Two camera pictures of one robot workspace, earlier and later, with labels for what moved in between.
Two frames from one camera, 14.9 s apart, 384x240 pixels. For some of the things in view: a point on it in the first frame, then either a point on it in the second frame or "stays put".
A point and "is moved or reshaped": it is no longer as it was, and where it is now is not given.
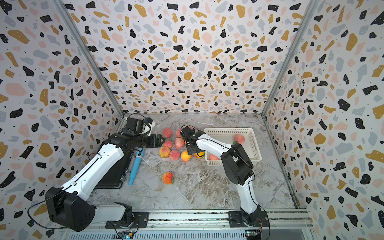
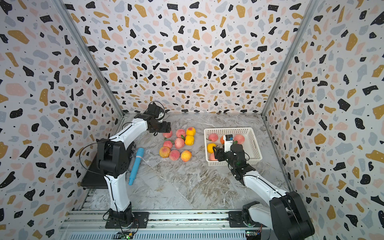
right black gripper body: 189,150 → 228,158
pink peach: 179,143 stays put
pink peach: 167,132 stays put
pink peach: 239,138 stays put
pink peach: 212,157 stays put
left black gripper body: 145,141 → 161,127
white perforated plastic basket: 226,135 stays put
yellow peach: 198,156 is moved or reshaped
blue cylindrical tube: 135,169 stays put
